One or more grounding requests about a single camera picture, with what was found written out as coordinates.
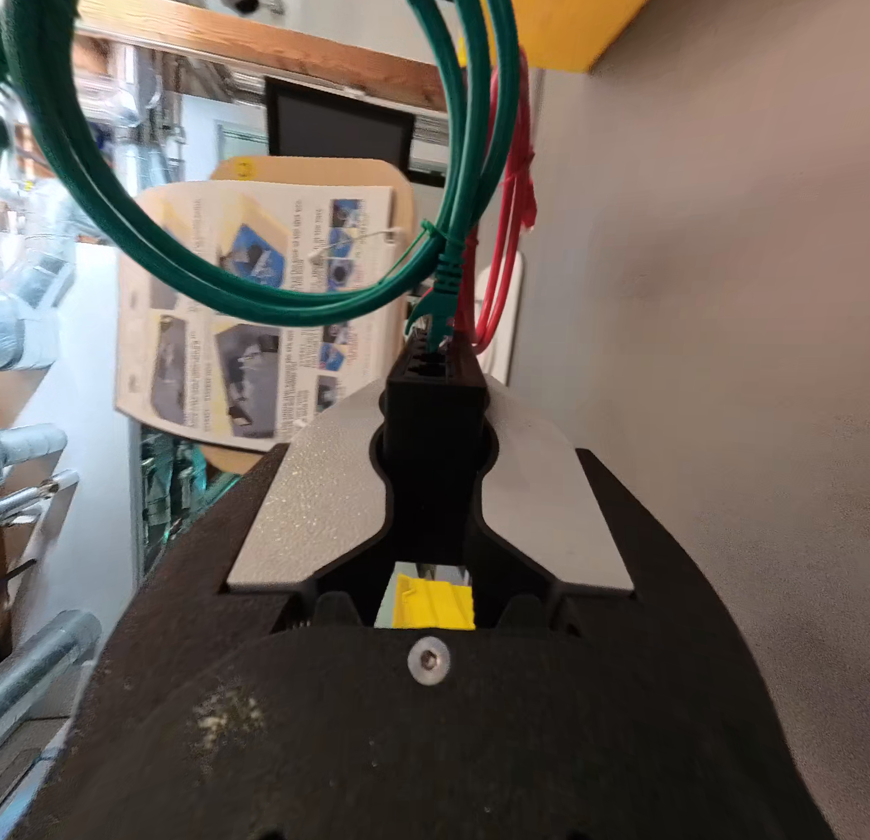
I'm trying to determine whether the red ethernet cable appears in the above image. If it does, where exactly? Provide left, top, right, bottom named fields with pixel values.
left=454, top=48, right=538, bottom=355

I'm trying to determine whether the instruction sheet on stand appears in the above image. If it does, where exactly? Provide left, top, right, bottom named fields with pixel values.
left=200, top=155, right=419, bottom=475

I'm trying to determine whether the silver ventilation duct cluster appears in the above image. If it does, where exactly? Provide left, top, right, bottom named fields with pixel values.
left=0, top=72, right=103, bottom=746

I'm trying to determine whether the yellow plastic bin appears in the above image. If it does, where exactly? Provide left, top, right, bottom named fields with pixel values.
left=392, top=574, right=477, bottom=630
left=469, top=0, right=677, bottom=74

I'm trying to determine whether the black monitor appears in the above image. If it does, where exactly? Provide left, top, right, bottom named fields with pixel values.
left=264, top=75, right=416, bottom=173

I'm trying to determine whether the green ethernet cable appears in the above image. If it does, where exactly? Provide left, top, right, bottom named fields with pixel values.
left=0, top=0, right=521, bottom=352

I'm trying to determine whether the printed instruction sheet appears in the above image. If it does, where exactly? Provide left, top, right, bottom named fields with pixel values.
left=114, top=179, right=398, bottom=443

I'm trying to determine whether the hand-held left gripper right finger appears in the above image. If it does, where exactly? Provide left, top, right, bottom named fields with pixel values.
left=474, top=378, right=636, bottom=595

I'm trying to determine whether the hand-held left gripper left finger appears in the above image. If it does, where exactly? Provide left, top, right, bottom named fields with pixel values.
left=226, top=378, right=396, bottom=594

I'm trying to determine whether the wooden ceiling beam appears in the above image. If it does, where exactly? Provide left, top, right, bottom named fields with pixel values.
left=75, top=0, right=453, bottom=114

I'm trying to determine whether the black ethernet switch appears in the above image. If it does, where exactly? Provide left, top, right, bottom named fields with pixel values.
left=384, top=327, right=490, bottom=564

